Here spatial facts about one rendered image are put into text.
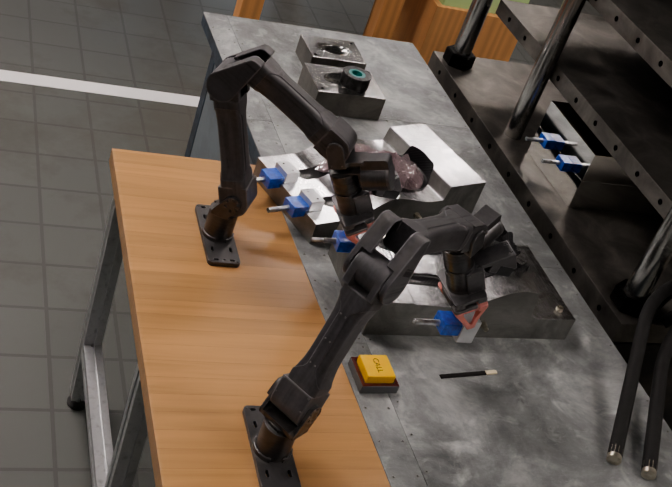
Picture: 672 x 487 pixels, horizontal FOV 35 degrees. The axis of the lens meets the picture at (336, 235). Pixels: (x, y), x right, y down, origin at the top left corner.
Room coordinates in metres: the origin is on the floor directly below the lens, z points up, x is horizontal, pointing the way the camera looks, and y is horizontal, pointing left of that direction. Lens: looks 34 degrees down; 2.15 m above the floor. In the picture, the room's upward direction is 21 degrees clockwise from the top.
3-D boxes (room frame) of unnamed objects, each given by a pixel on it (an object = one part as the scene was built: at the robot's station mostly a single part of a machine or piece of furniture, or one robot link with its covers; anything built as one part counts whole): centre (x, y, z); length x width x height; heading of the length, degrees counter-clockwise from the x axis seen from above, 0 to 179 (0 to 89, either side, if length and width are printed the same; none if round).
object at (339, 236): (1.88, -0.01, 0.89); 0.13 x 0.05 x 0.05; 119
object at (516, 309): (1.95, -0.28, 0.87); 0.50 x 0.26 x 0.14; 119
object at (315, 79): (2.65, 0.13, 0.83); 0.20 x 0.15 x 0.07; 119
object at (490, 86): (2.90, -0.76, 0.75); 1.30 x 0.84 x 0.06; 29
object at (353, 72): (2.65, 0.10, 0.89); 0.08 x 0.08 x 0.04
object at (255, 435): (1.32, -0.03, 0.84); 0.20 x 0.07 x 0.08; 26
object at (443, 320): (1.68, -0.26, 0.93); 0.13 x 0.05 x 0.05; 119
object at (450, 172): (2.23, -0.03, 0.85); 0.50 x 0.26 x 0.11; 136
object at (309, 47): (2.84, 0.20, 0.83); 0.17 x 0.13 x 0.06; 119
